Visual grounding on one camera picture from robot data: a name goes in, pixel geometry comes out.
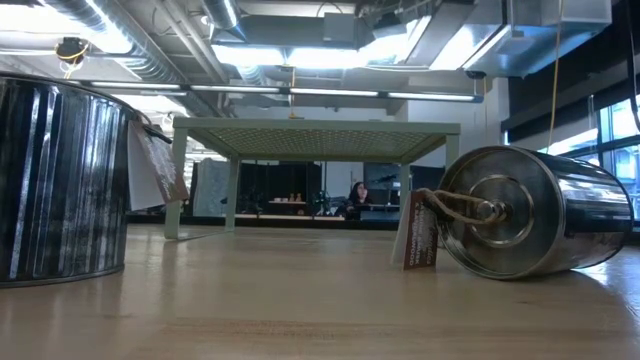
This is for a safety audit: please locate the yellow hanging cable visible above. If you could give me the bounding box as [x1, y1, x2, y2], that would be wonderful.
[545, 0, 565, 152]

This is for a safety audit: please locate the window with dark frame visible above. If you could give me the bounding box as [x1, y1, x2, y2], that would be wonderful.
[504, 94, 640, 221]

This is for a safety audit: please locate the silver ribbed lidded candle tin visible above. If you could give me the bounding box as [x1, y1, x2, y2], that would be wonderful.
[435, 145, 635, 281]
[0, 73, 139, 290]

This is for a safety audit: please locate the green perforated metal rack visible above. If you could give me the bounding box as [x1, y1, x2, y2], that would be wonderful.
[163, 117, 462, 241]

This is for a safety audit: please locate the corrugated silver ceiling duct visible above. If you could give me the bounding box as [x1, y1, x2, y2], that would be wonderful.
[42, 0, 184, 85]

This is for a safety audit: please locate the round silver ceiling duct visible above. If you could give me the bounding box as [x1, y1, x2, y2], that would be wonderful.
[202, 0, 249, 41]

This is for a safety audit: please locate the brown and white paper tag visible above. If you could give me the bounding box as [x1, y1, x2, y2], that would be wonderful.
[390, 189, 441, 271]
[127, 117, 190, 212]

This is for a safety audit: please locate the grey ceiling box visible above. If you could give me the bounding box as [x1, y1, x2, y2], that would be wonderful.
[322, 12, 360, 44]

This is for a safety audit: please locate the rectangular sheet metal duct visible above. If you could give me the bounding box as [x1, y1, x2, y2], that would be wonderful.
[407, 0, 614, 79]

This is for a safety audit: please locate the bright ceiling light panel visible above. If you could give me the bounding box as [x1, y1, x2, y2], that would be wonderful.
[212, 43, 419, 70]

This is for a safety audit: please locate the grey partition panel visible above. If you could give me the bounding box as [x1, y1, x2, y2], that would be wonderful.
[192, 158, 228, 217]

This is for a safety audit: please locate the black background robot cell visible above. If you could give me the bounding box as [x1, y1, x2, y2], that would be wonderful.
[238, 160, 324, 217]

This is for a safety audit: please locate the long LED light bar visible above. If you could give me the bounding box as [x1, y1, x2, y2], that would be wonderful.
[82, 79, 484, 104]

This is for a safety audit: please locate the dark background monitor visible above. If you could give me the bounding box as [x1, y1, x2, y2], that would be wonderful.
[363, 162, 401, 191]

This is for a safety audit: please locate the black ceiling device yellow cable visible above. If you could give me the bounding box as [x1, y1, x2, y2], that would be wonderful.
[53, 36, 92, 65]

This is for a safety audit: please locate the person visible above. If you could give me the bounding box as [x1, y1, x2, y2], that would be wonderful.
[346, 181, 374, 221]

